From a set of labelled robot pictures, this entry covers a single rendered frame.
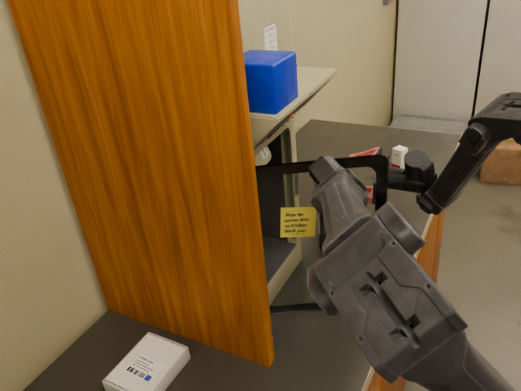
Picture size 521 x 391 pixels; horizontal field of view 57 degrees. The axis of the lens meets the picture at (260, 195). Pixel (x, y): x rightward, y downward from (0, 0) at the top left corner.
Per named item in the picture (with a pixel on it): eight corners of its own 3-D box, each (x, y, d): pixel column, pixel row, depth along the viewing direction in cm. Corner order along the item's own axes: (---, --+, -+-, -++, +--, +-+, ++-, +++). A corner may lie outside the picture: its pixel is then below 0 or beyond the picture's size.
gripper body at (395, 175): (383, 153, 129) (411, 157, 125) (381, 186, 134) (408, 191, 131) (376, 164, 124) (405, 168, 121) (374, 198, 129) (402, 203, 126)
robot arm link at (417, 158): (431, 217, 120) (456, 196, 121) (431, 190, 111) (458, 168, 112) (395, 190, 127) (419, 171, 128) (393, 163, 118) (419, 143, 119)
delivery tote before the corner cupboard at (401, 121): (380, 171, 383) (382, 132, 366) (395, 150, 413) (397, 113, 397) (461, 184, 355) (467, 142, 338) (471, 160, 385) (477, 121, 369)
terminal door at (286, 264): (256, 314, 117) (237, 167, 98) (381, 302, 117) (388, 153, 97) (256, 316, 117) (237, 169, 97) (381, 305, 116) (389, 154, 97)
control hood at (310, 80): (228, 160, 96) (221, 112, 91) (294, 105, 120) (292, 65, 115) (280, 169, 91) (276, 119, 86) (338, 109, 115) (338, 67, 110)
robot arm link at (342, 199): (342, 331, 44) (437, 256, 42) (300, 286, 43) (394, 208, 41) (324, 219, 86) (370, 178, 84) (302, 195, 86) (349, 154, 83)
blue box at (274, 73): (229, 110, 92) (223, 63, 87) (253, 93, 99) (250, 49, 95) (277, 115, 87) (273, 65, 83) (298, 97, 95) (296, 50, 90)
